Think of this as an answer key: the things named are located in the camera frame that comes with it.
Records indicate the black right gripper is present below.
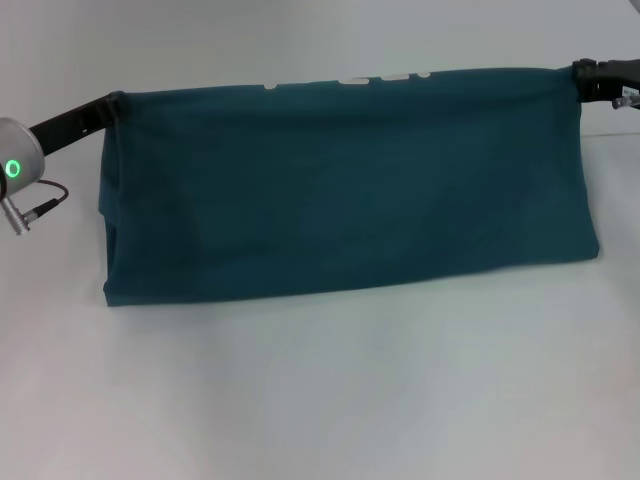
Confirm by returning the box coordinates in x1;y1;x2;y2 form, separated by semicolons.
571;58;640;105

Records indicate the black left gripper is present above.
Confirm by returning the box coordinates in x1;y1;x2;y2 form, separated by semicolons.
28;90;132;156

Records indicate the teal blue shirt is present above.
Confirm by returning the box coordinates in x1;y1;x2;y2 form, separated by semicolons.
96;69;601;309

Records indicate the left arm cable with plug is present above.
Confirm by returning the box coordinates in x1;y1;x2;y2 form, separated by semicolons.
0;178;70;234

